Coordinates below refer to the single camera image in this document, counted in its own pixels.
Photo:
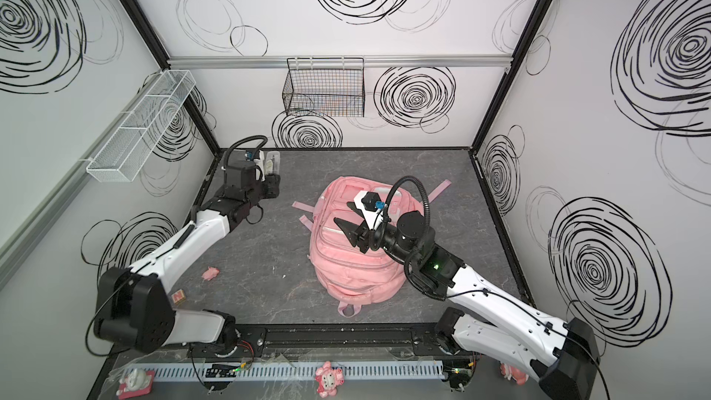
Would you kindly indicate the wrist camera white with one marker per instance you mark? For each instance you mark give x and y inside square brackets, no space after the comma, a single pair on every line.
[257,157]
[370,207]

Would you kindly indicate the pink plush toy centre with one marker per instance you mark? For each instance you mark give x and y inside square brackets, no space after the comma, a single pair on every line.
[329,379]

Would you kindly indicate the pink toy right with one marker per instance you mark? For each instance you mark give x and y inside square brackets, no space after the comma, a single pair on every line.
[511,373]

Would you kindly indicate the pink white toy left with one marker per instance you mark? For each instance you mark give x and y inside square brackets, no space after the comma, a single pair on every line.
[136,383]

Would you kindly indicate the black wire wall basket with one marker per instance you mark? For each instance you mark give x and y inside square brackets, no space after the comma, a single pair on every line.
[331,86]

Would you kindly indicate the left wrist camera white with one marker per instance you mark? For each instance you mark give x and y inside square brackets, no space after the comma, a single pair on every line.
[257,157]

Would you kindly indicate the small pink eraser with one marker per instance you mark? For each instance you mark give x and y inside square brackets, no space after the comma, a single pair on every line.
[210,274]

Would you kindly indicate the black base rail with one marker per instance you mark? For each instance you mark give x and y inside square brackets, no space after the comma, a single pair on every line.
[333,336]

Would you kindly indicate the pink student backpack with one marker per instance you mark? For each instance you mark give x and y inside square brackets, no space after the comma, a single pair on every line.
[355,279]

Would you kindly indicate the small orange eraser block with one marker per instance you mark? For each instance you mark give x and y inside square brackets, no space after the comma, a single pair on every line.
[178,297]

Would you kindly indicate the clear plastic pen case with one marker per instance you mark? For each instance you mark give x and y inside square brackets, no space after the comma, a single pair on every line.
[272,163]

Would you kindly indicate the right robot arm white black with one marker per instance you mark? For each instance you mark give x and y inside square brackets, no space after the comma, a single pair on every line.
[561,355]

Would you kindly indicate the white slotted cable duct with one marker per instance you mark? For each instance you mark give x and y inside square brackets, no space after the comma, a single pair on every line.
[291,371]

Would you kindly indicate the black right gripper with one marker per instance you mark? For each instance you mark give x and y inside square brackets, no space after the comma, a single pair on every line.
[362,235]

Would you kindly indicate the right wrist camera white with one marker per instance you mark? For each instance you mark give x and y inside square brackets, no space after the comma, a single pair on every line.
[370,207]

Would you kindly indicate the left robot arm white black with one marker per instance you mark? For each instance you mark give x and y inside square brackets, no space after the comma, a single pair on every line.
[134,309]

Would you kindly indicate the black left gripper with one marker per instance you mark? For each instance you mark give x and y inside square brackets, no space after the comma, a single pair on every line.
[264,186]

